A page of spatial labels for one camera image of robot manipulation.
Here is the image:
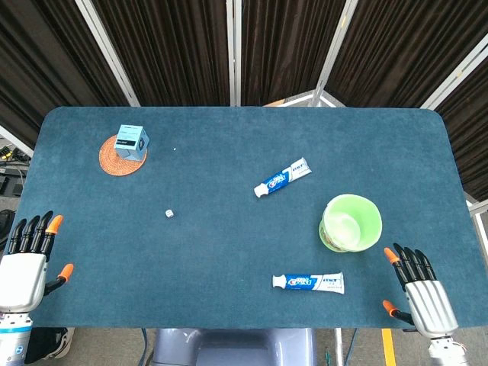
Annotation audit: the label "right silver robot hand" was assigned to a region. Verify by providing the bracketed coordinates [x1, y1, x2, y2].
[382, 242, 459, 338]

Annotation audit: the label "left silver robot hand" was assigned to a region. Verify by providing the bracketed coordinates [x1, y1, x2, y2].
[0, 210, 75, 315]

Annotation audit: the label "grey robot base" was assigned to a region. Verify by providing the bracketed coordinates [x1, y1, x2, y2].
[151, 327, 317, 366]

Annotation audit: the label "yellow floor tape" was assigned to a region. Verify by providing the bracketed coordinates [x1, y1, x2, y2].
[381, 328, 396, 366]

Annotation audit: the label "black sneaker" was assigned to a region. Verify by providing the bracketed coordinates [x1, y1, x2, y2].
[24, 326, 75, 365]

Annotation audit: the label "white metal table leg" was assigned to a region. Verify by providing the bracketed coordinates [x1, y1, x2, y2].
[334, 327, 345, 366]

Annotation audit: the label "green plastic bowl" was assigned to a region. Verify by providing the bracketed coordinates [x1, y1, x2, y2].
[318, 194, 384, 253]

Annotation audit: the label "blue white toothpaste tube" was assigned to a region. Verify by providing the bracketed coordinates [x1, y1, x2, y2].
[271, 271, 345, 295]
[253, 157, 313, 198]

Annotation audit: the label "orange woven coaster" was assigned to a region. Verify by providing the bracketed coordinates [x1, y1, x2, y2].
[98, 134, 149, 177]

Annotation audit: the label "light blue cardboard box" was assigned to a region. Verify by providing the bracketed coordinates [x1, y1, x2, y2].
[114, 124, 150, 162]

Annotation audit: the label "blue felt table mat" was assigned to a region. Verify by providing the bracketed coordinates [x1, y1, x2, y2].
[7, 105, 480, 329]

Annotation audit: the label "dark folding screen panels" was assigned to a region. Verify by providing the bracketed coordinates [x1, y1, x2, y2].
[0, 0, 488, 203]

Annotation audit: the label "blue cable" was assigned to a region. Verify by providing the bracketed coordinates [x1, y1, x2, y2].
[137, 328, 149, 366]

